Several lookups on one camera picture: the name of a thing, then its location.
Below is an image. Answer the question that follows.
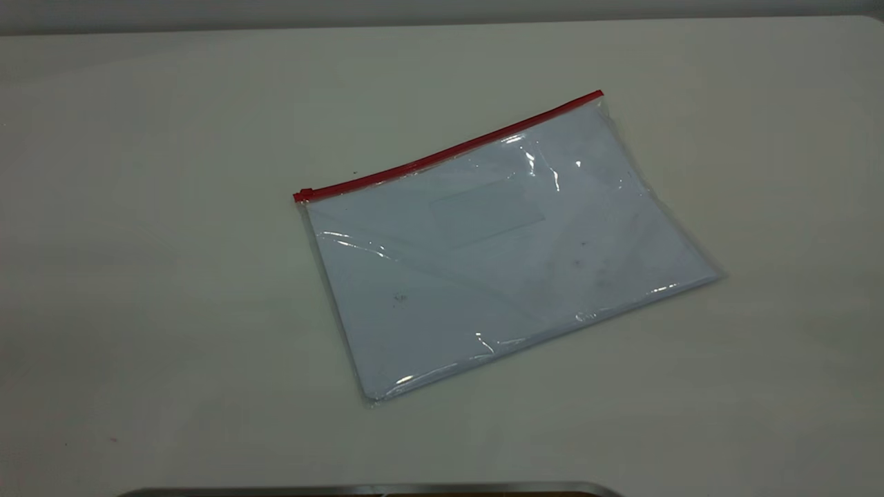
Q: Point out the clear zip bag red zipper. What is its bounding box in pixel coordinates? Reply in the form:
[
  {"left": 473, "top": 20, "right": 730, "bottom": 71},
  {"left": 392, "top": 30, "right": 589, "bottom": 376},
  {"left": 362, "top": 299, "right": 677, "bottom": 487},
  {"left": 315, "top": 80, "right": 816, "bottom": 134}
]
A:
[{"left": 292, "top": 89, "right": 727, "bottom": 407}]

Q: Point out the silver metal frame edge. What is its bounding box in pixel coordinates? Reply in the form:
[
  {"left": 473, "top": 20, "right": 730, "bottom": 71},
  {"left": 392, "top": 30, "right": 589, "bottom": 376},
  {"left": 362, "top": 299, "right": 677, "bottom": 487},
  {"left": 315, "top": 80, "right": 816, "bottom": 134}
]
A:
[{"left": 117, "top": 481, "right": 622, "bottom": 497}]

